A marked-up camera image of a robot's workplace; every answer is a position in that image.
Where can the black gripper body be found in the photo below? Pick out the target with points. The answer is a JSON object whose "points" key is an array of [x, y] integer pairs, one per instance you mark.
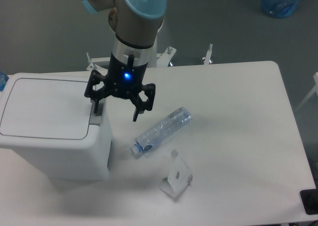
{"points": [[124, 79]]}

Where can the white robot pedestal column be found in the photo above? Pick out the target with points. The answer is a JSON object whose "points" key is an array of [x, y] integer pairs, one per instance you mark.
{"points": [[153, 58]]}

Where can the black device at table edge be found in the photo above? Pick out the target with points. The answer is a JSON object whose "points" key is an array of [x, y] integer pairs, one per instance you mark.
{"points": [[310, 201]]}

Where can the white pedestal base frame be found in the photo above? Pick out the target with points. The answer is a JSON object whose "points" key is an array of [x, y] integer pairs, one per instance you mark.
{"points": [[162, 59]]}

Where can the white crumpled milk carton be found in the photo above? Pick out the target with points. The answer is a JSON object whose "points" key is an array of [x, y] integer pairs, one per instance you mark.
{"points": [[179, 177]]}

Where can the white plastic trash can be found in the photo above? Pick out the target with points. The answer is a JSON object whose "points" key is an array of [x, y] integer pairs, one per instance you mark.
{"points": [[85, 159]]}

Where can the clear plastic water bottle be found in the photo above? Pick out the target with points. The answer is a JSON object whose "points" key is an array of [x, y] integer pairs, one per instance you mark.
{"points": [[153, 137]]}

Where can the white frame at right edge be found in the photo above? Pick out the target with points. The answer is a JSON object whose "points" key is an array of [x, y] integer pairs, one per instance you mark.
{"points": [[314, 90]]}

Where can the white trash can lid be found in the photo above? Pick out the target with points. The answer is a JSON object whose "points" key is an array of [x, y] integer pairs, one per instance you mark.
{"points": [[44, 109]]}

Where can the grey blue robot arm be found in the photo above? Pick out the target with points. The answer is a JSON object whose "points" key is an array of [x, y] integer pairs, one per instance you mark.
{"points": [[136, 24]]}

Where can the blue object at left edge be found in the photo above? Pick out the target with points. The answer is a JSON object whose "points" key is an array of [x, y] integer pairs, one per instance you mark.
{"points": [[3, 80]]}

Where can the grey trash can push button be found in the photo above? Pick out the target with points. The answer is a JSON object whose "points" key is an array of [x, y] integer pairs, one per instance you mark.
{"points": [[98, 118]]}

